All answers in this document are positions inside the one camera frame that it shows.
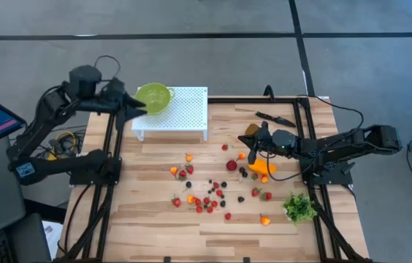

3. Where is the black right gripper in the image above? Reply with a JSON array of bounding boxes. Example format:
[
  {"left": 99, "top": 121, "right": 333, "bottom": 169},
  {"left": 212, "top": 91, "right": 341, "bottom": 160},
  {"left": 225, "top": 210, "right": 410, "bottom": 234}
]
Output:
[{"left": 237, "top": 121, "right": 278, "bottom": 165}]

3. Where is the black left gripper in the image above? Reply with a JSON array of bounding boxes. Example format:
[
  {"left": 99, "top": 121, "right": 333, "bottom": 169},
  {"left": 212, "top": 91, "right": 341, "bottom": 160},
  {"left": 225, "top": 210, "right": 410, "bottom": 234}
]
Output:
[{"left": 98, "top": 77, "right": 148, "bottom": 131}]

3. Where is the brown toy kiwi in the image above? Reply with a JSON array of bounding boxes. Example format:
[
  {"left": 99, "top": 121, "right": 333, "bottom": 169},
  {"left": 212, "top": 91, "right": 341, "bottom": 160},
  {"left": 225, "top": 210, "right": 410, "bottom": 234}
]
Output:
[{"left": 245, "top": 123, "right": 262, "bottom": 137}]

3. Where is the yellow orange toy mango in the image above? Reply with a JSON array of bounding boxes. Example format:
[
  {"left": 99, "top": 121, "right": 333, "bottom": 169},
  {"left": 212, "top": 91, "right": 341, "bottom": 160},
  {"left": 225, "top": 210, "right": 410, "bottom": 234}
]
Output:
[{"left": 248, "top": 157, "right": 277, "bottom": 176}]

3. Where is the green colander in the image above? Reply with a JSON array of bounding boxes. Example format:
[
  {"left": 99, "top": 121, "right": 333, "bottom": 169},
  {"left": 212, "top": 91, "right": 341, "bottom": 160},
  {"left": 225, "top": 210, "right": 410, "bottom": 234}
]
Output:
[{"left": 132, "top": 82, "right": 176, "bottom": 116}]

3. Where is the black knife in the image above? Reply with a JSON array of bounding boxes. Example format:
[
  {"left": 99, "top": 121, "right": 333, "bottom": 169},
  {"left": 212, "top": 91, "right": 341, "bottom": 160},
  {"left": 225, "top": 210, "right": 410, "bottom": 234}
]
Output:
[{"left": 255, "top": 111, "right": 297, "bottom": 129}]

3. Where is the white perforated shelf riser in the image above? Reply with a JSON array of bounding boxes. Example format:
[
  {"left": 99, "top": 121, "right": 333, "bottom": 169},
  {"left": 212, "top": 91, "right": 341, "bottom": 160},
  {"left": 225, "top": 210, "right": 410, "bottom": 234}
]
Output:
[{"left": 131, "top": 86, "right": 209, "bottom": 142}]

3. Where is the green artificial plant bunch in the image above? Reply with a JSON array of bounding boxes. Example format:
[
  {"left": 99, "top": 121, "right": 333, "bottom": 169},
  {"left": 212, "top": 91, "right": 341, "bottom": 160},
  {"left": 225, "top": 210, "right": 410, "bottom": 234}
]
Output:
[{"left": 282, "top": 192, "right": 318, "bottom": 224}]

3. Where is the white paper sheet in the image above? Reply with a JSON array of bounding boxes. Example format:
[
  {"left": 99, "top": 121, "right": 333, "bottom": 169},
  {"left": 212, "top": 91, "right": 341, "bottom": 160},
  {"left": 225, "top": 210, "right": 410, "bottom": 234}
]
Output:
[{"left": 42, "top": 220, "right": 64, "bottom": 259}]

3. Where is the black box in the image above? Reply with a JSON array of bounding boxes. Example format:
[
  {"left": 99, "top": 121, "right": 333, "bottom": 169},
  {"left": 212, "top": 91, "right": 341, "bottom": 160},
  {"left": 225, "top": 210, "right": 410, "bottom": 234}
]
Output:
[{"left": 8, "top": 213, "right": 52, "bottom": 263}]

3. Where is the black right gripper cable loop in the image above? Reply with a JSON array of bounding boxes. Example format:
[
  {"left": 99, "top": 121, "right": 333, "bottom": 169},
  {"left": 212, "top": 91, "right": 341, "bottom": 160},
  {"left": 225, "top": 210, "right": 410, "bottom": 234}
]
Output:
[{"left": 265, "top": 155, "right": 304, "bottom": 183}]

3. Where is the black left wrist camera cable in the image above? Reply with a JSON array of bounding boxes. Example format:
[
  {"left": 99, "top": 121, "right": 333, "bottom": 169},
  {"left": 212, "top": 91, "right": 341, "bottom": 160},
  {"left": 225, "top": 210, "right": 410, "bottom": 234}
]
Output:
[{"left": 94, "top": 54, "right": 122, "bottom": 80}]

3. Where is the yellow cable coil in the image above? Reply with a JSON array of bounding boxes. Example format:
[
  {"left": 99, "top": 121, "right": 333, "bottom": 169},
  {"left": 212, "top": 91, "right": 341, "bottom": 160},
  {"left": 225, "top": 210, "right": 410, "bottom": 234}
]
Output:
[{"left": 47, "top": 130, "right": 79, "bottom": 161}]

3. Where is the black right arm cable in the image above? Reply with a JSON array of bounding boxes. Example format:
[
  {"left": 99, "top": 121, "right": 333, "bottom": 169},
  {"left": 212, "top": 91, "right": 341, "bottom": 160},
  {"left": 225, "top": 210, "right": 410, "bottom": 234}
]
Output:
[{"left": 296, "top": 94, "right": 365, "bottom": 129}]

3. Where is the black power cable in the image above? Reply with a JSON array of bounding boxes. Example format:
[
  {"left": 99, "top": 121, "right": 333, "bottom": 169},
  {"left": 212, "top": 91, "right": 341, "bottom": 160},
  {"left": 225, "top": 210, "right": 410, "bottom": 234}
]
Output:
[{"left": 63, "top": 184, "right": 94, "bottom": 256}]

